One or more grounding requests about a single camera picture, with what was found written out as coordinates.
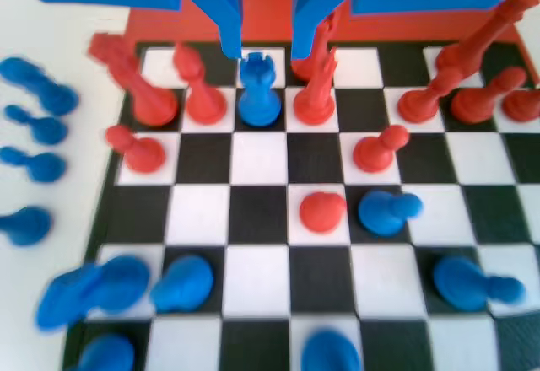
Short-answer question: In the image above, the blue rook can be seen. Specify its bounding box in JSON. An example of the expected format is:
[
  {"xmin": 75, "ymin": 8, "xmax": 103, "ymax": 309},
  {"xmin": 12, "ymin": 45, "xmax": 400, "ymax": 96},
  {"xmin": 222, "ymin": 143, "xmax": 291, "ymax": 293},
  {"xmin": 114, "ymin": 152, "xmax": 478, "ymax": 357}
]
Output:
[{"xmin": 237, "ymin": 51, "xmax": 282, "ymax": 129}]

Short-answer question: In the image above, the red king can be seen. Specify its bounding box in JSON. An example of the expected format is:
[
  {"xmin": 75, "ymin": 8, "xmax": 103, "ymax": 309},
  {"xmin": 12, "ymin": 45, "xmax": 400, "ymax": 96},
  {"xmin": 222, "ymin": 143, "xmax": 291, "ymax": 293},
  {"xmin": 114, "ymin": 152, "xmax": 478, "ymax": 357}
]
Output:
[{"xmin": 434, "ymin": 0, "xmax": 540, "ymax": 79}]

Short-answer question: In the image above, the red queen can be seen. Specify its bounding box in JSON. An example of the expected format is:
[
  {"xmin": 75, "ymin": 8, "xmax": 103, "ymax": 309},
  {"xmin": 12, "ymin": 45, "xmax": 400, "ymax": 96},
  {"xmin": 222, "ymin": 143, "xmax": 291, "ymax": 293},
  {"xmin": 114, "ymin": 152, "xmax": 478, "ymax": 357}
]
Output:
[{"xmin": 87, "ymin": 32, "xmax": 179, "ymax": 128}]

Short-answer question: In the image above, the red pawn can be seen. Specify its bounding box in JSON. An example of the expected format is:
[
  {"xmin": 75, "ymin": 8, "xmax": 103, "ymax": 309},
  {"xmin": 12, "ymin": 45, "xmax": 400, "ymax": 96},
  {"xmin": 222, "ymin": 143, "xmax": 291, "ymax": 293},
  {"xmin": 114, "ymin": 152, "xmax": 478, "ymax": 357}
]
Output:
[
  {"xmin": 397, "ymin": 56, "xmax": 472, "ymax": 126},
  {"xmin": 299, "ymin": 191, "xmax": 348, "ymax": 234},
  {"xmin": 450, "ymin": 66, "xmax": 528, "ymax": 126},
  {"xmin": 353, "ymin": 125, "xmax": 411, "ymax": 174},
  {"xmin": 104, "ymin": 125, "xmax": 167, "ymax": 174},
  {"xmin": 501, "ymin": 86, "xmax": 540, "ymax": 123}
]

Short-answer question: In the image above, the blue knight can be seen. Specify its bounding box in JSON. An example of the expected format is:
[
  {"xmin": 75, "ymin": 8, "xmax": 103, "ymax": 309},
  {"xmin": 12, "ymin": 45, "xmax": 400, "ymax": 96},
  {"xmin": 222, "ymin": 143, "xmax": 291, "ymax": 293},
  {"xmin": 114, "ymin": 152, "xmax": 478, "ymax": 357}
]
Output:
[
  {"xmin": 35, "ymin": 255, "xmax": 151, "ymax": 332},
  {"xmin": 0, "ymin": 56, "xmax": 80, "ymax": 116}
]

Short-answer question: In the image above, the red bishop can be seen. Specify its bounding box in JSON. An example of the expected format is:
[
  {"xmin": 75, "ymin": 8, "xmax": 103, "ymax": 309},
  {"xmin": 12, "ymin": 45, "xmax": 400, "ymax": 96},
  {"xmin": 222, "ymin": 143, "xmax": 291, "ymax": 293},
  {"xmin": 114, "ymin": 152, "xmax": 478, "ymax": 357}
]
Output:
[{"xmin": 172, "ymin": 43, "xmax": 229, "ymax": 126}]

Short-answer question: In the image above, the red knight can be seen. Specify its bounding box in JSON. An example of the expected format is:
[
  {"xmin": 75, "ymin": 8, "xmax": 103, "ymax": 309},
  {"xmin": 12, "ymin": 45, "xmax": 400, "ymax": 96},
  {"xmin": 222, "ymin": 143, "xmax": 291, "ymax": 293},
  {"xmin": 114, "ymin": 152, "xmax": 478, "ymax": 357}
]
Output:
[{"xmin": 293, "ymin": 46, "xmax": 341, "ymax": 126}]

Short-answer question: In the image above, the blue pawn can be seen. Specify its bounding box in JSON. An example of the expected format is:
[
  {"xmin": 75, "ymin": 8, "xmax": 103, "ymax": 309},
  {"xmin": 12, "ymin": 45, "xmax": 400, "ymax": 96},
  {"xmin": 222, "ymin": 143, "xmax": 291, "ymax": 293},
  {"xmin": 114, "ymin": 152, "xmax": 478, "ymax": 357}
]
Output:
[
  {"xmin": 3, "ymin": 104, "xmax": 68, "ymax": 144},
  {"xmin": 0, "ymin": 146, "xmax": 67, "ymax": 183},
  {"xmin": 75, "ymin": 332, "xmax": 136, "ymax": 371},
  {"xmin": 149, "ymin": 255, "xmax": 214, "ymax": 314},
  {"xmin": 358, "ymin": 190, "xmax": 424, "ymax": 238},
  {"xmin": 433, "ymin": 255, "xmax": 527, "ymax": 313}
]

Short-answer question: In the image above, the black white chessboard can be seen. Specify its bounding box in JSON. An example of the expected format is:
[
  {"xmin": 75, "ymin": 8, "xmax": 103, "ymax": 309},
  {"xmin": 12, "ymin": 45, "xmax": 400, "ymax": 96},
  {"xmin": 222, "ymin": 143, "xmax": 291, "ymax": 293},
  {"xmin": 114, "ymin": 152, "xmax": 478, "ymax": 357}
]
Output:
[{"xmin": 61, "ymin": 40, "xmax": 540, "ymax": 371}]

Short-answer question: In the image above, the blue bishop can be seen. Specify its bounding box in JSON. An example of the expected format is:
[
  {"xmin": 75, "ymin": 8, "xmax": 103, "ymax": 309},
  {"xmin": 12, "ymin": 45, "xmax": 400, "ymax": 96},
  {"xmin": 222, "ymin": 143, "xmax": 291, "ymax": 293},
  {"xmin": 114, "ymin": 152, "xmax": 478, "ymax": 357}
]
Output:
[
  {"xmin": 0, "ymin": 205, "xmax": 52, "ymax": 246},
  {"xmin": 301, "ymin": 329, "xmax": 363, "ymax": 371}
]

